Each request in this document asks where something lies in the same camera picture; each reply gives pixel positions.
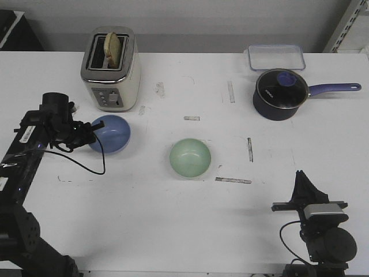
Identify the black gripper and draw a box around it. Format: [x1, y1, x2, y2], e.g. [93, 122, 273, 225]
[39, 92, 104, 152]
[272, 170, 348, 254]

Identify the green bowl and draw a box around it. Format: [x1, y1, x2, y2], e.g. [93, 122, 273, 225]
[169, 138, 212, 178]

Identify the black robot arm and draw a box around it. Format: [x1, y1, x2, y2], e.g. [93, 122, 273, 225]
[1, 92, 104, 276]
[272, 170, 357, 276]

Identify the cream and steel toaster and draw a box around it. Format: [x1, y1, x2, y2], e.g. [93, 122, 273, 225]
[80, 26, 141, 112]

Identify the toast slice in toaster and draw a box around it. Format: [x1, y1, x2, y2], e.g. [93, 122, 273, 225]
[104, 32, 122, 69]

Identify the dark blue saucepan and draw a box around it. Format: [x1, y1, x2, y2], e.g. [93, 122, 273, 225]
[253, 68, 362, 121]

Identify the glass pot lid blue knob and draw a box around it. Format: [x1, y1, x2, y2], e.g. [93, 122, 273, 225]
[255, 69, 308, 109]

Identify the black box background left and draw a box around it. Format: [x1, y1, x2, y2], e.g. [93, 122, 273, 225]
[1, 9, 44, 51]

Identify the clear plastic container blue rim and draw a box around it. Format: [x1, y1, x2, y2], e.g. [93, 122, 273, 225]
[245, 44, 306, 72]

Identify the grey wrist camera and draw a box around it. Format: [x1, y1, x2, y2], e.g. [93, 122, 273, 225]
[303, 203, 344, 219]

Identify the right black cable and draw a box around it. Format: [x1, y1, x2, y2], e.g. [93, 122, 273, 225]
[279, 220, 311, 265]

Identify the black cable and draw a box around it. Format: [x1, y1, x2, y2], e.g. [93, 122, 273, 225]
[17, 131, 106, 175]
[279, 220, 311, 265]

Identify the left black cable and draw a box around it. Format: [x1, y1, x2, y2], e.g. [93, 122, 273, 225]
[17, 131, 106, 175]

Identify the white perforated metal shelf post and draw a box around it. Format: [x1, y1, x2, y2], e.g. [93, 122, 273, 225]
[322, 1, 368, 54]

